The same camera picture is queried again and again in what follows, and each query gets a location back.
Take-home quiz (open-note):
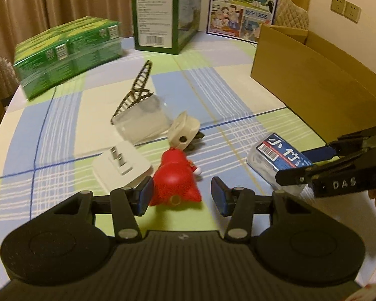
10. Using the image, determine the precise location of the clear box with blue label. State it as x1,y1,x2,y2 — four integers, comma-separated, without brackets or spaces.
246,132,313,196

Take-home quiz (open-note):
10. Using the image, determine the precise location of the metal Eiffel tower model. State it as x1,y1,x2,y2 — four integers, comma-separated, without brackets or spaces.
111,60,153,125

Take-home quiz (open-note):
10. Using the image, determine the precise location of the white charger with prongs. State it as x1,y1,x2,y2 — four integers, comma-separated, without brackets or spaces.
92,141,152,192

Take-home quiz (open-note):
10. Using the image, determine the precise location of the red plastic toy figure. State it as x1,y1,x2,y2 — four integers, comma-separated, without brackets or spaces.
150,147,202,207

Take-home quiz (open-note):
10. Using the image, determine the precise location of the open brown cardboard box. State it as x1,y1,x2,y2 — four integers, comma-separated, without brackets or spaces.
251,26,376,142

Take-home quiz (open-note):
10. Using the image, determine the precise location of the white power adapter plug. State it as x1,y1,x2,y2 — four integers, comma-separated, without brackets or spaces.
167,111,204,152

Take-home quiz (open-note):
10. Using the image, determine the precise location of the checkered tablecloth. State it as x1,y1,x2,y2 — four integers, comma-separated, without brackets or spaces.
0,31,376,292

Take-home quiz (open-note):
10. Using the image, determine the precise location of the green shrink-wrapped drink pack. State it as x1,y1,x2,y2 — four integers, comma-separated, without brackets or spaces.
13,16,123,100

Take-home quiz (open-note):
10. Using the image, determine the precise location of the blue milk carton box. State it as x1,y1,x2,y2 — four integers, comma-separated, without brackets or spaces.
206,0,278,43

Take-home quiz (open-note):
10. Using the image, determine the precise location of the green white milk carton box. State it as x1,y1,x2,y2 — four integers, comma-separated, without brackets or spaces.
132,0,202,55

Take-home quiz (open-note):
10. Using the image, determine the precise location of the right beige wall socket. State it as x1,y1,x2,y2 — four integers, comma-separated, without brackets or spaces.
344,2,361,23

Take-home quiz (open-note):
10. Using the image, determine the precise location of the beige wall socket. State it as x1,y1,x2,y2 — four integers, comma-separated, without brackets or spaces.
330,0,346,15
344,2,361,23

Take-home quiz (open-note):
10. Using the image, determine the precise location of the left beige wall socket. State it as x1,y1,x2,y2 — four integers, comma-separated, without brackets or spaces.
330,0,346,15

